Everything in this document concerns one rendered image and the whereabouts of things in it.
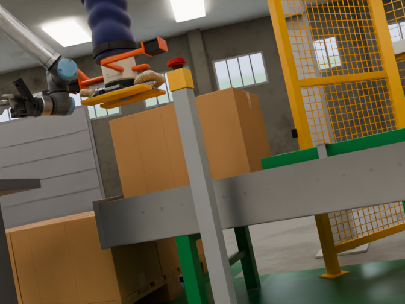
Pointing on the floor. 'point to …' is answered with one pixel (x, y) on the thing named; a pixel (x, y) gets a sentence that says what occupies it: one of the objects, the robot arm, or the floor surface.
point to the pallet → (158, 288)
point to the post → (202, 186)
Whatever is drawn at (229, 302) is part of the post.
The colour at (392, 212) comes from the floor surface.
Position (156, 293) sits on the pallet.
